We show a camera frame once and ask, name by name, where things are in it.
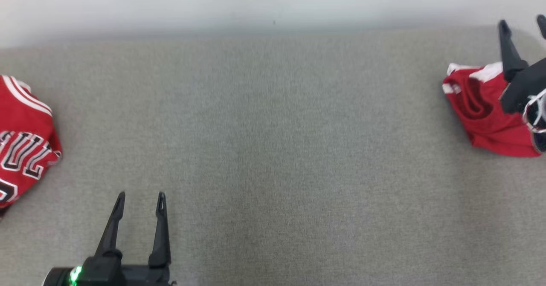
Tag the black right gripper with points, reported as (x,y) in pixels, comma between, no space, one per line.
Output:
(524,88)

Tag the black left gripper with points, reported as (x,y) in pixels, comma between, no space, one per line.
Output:
(106,273)

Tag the red shorts with white stripe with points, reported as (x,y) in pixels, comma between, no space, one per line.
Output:
(482,119)

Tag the red jersey with black lettering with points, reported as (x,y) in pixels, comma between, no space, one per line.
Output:
(21,149)

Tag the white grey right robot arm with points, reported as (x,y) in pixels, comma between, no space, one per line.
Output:
(541,143)

